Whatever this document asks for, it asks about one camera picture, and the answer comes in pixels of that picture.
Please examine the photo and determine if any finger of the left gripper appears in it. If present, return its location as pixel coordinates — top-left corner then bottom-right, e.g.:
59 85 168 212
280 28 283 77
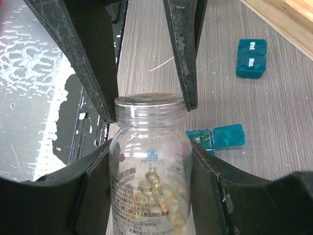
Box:
163 0 208 112
24 0 118 122

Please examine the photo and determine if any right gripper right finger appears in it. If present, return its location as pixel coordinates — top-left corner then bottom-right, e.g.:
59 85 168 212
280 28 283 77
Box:
191 142 313 235

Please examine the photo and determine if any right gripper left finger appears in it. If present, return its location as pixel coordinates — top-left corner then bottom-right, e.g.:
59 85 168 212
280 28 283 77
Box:
0 141 111 235

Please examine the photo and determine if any teal pill box pair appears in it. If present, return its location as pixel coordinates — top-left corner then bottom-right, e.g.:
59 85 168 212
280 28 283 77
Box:
236 39 267 79

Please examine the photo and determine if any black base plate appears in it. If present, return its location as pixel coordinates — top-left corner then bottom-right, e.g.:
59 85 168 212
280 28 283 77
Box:
53 0 128 165

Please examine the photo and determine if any white slotted cable duct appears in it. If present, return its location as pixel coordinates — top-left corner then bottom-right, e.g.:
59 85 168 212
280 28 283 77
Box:
33 55 75 181

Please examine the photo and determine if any clear pill bottle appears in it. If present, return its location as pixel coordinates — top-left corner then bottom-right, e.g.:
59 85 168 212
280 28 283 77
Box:
109 93 193 235

